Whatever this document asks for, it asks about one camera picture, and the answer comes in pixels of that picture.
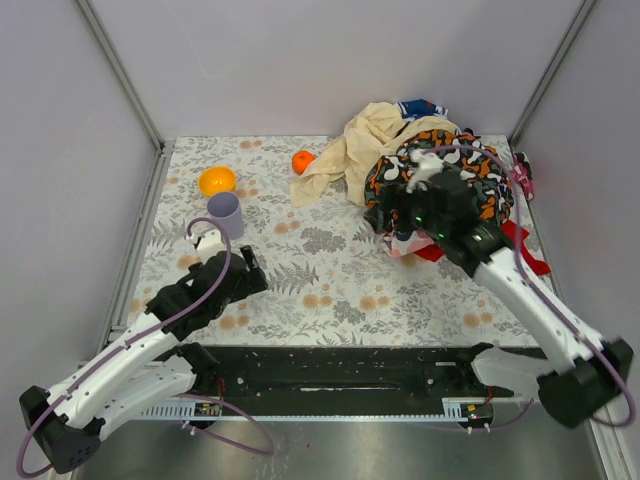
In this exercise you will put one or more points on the black orange patterned cloth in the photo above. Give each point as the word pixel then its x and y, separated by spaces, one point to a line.
pixel 463 153

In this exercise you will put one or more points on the blue white patterned cloth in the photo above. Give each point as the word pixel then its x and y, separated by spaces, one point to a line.
pixel 416 109

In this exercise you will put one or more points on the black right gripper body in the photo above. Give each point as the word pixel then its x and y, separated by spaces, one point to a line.
pixel 392 209

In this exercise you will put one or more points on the orange plastic bowl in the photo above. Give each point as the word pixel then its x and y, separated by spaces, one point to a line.
pixel 217 179

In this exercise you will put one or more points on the orange fruit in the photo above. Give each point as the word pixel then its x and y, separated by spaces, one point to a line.
pixel 301 160

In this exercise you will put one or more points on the floral patterned table mat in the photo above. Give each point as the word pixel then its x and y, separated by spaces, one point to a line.
pixel 331 283

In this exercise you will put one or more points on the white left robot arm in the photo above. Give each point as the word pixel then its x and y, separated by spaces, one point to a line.
pixel 147 364

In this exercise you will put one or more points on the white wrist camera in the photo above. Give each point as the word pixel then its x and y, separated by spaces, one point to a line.
pixel 427 165
pixel 208 242

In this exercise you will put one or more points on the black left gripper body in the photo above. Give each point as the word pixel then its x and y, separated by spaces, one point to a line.
pixel 247 273

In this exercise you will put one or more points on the cream yellow cloth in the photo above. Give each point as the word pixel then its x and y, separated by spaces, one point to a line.
pixel 375 131

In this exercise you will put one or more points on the lilac plastic cup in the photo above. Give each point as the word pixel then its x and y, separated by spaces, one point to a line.
pixel 225 208

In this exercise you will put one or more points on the red cloth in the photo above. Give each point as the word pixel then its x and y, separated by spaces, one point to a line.
pixel 433 253

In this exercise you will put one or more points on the magenta floral cloth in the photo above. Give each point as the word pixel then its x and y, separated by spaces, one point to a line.
pixel 522 172

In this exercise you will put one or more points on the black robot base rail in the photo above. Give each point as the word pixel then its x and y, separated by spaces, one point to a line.
pixel 346 383

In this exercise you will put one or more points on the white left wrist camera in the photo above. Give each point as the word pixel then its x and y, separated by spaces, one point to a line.
pixel 208 242

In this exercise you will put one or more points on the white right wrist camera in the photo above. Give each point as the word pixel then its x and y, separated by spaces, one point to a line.
pixel 427 165

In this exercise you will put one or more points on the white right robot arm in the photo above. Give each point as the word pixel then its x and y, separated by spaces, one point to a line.
pixel 581 371

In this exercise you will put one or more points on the pink navy patterned cloth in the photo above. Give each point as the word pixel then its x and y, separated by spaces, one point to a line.
pixel 400 244

